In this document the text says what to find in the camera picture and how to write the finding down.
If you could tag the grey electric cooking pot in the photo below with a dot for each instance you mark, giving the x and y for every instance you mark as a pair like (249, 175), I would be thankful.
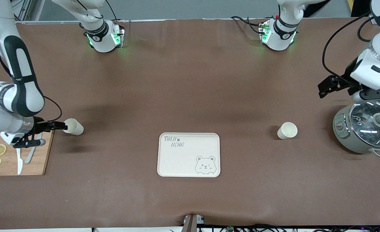
(343, 135)

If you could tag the wooden cutting board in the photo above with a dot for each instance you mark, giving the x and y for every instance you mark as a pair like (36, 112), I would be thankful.
(44, 161)

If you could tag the silver table edge rail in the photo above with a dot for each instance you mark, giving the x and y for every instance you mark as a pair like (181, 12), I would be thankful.
(64, 22)

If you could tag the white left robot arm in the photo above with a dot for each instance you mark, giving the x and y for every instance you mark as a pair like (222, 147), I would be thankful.
(280, 38)

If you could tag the white plastic cup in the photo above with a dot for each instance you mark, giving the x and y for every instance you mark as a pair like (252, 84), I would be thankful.
(287, 130)
(75, 128)

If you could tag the cream tray with bear print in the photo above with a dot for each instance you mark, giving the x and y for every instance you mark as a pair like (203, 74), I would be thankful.
(183, 161)

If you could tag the glass pot lid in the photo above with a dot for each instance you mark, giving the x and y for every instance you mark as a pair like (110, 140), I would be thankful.
(367, 125)

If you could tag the white plastic knife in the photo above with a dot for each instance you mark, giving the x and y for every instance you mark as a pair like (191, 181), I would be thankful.
(19, 162)

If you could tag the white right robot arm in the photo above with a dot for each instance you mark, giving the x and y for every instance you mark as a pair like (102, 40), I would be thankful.
(25, 96)

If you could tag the aluminium frame profile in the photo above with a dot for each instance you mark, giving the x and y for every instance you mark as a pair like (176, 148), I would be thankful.
(25, 13)

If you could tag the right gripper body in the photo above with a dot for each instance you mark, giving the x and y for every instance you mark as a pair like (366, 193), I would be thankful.
(39, 127)

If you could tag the brown table cover mat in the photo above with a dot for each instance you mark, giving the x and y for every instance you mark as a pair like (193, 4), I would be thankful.
(190, 80)

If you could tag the grey plastic knife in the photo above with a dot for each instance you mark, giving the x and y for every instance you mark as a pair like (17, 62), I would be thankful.
(30, 156)

